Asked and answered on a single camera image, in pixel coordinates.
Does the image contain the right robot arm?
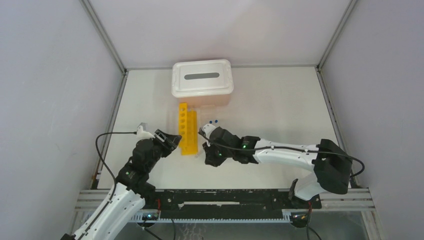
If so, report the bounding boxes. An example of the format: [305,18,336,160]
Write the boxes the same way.
[198,124,353,208]

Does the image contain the yellow test tube rack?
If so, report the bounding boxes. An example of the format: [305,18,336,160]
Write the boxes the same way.
[178,102,198,156]

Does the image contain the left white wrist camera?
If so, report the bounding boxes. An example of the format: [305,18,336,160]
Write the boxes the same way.
[135,122,155,140]

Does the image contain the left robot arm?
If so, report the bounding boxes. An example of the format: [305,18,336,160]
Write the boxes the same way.
[62,129,182,240]

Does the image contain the pink plastic storage bin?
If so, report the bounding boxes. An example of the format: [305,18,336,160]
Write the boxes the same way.
[177,94,231,108]

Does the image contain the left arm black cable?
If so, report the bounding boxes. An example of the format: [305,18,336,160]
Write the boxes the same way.
[66,131,138,240]

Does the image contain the translucent white bin lid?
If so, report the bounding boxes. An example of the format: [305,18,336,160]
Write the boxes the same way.
[171,59,234,99]

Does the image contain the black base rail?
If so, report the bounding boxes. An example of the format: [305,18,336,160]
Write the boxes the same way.
[125,188,322,222]

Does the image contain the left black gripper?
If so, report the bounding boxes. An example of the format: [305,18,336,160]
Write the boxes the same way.
[145,129,182,172]

